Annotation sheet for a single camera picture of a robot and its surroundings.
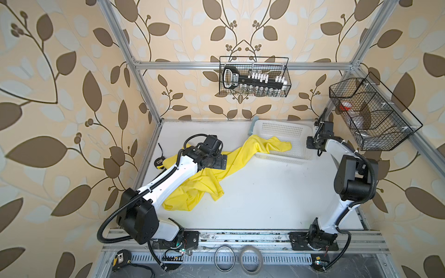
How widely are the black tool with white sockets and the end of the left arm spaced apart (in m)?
0.37

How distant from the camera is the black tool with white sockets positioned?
2.75 ft

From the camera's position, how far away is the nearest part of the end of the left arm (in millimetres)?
570
